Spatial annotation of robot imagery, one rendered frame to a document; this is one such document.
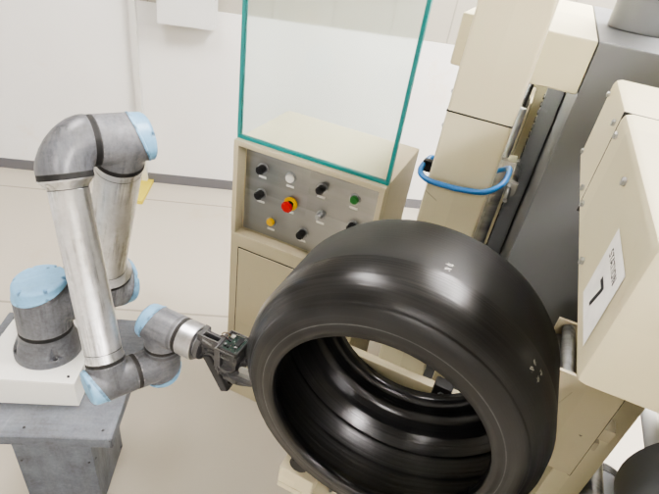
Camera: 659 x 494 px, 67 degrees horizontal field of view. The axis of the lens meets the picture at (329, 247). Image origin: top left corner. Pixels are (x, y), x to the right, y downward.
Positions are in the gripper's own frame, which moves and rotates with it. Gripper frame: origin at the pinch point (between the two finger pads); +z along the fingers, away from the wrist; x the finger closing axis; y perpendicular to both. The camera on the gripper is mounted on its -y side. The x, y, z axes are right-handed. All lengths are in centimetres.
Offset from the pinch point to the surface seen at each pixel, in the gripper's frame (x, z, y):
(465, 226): 28, 29, 40
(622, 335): -34, 45, 68
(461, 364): -12, 36, 39
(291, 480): -8.6, 11.8, -18.6
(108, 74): 191, -236, -22
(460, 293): -5, 33, 46
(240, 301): 64, -47, -44
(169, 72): 210, -200, -15
